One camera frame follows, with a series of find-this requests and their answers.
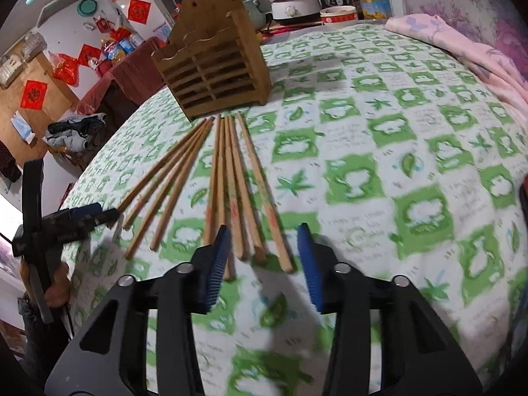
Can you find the wooden chopstick one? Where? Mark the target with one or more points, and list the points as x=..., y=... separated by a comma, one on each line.
x=131, y=195

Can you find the green patterned tablecloth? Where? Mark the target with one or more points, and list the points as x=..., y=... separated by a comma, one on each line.
x=387, y=147

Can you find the wooden chopstick eight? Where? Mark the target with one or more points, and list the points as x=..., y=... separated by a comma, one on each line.
x=259, y=254

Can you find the wooden chopstick nine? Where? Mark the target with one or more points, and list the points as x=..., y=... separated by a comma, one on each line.
x=283, y=255

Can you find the wooden chopstick three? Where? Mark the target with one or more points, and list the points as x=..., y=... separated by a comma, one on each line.
x=138, y=236

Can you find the wooden utensil holder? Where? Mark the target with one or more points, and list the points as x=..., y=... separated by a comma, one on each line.
x=213, y=61

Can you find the pink floral cloth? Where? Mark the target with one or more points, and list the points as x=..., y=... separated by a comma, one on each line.
x=496, y=70

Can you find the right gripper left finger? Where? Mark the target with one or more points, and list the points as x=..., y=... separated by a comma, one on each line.
x=108, y=355

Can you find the red cloth covered cabinet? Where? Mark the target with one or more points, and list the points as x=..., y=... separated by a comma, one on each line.
x=136, y=76

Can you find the wooden chopstick five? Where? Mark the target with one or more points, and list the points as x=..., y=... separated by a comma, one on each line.
x=209, y=220

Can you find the left hand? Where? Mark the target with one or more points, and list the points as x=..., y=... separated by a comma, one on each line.
x=58, y=293

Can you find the wooden chopstick four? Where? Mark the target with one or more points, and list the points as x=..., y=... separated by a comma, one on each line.
x=182, y=173

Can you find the white refrigerator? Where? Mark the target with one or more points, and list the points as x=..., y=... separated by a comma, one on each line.
x=150, y=18

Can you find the floral plastic wall cover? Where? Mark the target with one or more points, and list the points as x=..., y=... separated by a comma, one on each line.
x=497, y=23

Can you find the red white bowl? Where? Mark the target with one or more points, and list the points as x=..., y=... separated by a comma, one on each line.
x=338, y=15

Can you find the wooden chopstick six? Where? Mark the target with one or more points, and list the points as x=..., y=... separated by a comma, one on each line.
x=220, y=175

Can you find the chair with grey clothes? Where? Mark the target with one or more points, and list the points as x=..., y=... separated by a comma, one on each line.
x=77, y=138

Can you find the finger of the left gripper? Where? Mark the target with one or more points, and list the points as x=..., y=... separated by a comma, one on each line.
x=76, y=214
x=61, y=225

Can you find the wooden chopstick seven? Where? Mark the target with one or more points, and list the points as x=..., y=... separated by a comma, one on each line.
x=235, y=217

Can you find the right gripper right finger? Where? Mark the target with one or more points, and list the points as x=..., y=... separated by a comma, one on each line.
x=419, y=354

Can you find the wooden chopstick two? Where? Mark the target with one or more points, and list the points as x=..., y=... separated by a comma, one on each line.
x=161, y=184

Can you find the white electric hot pot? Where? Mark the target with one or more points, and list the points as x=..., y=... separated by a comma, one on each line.
x=287, y=12

